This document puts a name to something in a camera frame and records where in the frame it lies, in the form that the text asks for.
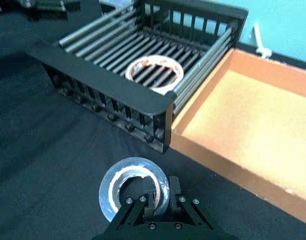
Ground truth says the shallow brown cardboard tray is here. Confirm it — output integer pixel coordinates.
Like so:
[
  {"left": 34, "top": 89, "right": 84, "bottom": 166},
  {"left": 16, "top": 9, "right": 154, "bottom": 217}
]
[{"left": 169, "top": 48, "right": 306, "bottom": 229}]

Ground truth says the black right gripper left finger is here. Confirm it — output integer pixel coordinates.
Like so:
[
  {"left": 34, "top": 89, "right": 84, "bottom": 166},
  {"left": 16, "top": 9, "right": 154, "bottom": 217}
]
[{"left": 109, "top": 191, "right": 161, "bottom": 232}]

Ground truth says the clear plastic case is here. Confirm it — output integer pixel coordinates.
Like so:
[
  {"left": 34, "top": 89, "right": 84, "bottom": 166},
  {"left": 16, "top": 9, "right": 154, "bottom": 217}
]
[{"left": 22, "top": 0, "right": 68, "bottom": 13}]

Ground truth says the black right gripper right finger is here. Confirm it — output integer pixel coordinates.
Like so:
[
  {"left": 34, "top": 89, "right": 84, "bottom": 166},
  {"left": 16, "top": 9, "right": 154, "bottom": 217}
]
[{"left": 167, "top": 175, "right": 221, "bottom": 230}]

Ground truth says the roll of white tape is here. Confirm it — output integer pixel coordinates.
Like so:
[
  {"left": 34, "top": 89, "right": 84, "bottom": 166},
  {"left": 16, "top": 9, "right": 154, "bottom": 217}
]
[{"left": 124, "top": 55, "right": 185, "bottom": 95}]

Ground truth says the black rack with steel bars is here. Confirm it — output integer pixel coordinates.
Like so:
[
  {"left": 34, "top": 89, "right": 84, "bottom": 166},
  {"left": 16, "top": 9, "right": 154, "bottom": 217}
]
[{"left": 25, "top": 0, "right": 249, "bottom": 154}]

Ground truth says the small white plastic piece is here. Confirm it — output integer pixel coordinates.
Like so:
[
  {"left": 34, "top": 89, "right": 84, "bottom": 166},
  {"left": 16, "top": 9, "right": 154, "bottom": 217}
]
[{"left": 252, "top": 21, "right": 273, "bottom": 60}]

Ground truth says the roll of silver tape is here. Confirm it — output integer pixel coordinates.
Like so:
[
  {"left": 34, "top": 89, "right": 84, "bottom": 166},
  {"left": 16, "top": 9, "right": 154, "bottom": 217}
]
[{"left": 98, "top": 156, "right": 172, "bottom": 224}]

